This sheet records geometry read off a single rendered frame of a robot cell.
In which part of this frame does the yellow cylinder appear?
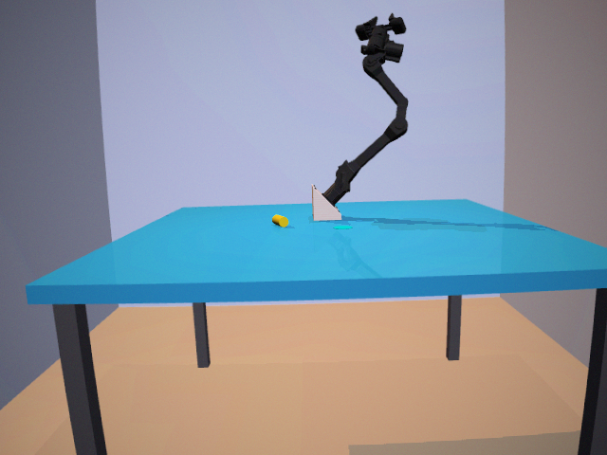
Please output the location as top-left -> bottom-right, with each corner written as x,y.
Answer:
272,215 -> 288,227

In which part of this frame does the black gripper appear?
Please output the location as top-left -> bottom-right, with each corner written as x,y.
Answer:
355,13 -> 406,45

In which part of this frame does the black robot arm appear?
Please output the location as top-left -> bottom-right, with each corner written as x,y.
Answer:
322,33 -> 408,207

